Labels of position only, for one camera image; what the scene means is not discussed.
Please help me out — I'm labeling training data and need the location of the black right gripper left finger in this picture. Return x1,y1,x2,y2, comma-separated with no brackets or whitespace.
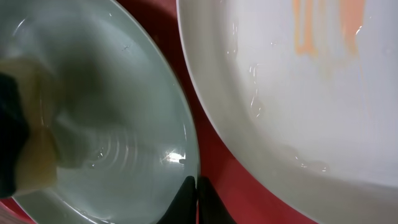
157,176,197,224

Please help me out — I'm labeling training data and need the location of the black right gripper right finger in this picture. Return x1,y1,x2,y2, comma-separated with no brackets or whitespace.
198,176,236,224

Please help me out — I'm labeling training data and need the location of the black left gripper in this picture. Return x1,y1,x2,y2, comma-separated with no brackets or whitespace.
0,73,29,198

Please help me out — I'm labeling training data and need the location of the yellow green sponge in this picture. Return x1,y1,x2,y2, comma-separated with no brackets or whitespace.
1,58,60,197

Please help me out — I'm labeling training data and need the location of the light green plate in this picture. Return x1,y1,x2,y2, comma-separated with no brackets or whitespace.
1,0,200,224

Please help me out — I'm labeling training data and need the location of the white plate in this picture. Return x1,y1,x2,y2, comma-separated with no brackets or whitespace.
177,0,397,223

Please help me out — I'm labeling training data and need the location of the red plastic tray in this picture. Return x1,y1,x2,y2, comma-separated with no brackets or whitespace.
1,1,309,223

